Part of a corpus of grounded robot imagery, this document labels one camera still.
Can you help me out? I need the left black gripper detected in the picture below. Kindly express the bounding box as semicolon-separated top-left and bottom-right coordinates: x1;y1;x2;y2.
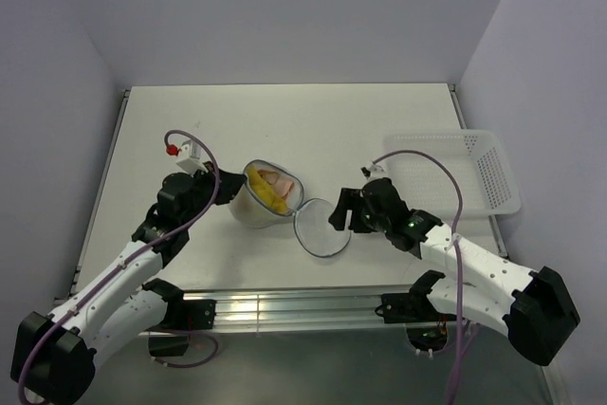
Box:
181;160;246;229

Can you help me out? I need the yellow cloth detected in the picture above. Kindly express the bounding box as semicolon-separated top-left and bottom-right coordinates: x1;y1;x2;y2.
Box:
247;167;289;215

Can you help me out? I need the white mesh laundry bag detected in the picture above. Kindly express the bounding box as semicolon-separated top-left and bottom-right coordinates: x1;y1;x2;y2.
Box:
229;159;351;259

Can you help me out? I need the pink bra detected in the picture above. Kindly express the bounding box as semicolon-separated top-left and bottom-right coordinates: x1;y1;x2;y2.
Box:
258;169;296;199

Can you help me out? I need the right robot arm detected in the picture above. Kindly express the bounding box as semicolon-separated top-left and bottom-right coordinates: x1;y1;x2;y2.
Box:
328;177;580;366

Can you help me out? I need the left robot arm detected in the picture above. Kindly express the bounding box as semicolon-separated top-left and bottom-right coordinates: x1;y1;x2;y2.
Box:
10;165;246;404

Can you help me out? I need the white plastic basket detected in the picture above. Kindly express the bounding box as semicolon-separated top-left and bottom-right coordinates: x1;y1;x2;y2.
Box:
382;129;522;219

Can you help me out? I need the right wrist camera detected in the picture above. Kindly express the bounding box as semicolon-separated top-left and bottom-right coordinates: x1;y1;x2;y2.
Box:
360;163;387;182

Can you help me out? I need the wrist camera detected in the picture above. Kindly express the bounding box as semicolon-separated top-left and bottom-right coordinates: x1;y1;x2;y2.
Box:
166;139;212;175
360;163;387;182

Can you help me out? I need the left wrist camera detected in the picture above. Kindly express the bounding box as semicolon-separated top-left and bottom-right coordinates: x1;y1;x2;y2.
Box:
166;139;212;175

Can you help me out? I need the aluminium rail frame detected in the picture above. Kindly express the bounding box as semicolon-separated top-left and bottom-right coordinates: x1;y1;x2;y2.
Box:
28;84;570;405

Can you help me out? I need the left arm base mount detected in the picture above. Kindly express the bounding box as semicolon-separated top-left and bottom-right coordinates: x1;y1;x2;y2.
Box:
147;299;219;366

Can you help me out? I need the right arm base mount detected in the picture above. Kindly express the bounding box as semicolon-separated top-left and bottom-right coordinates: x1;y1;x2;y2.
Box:
374;292;456;339

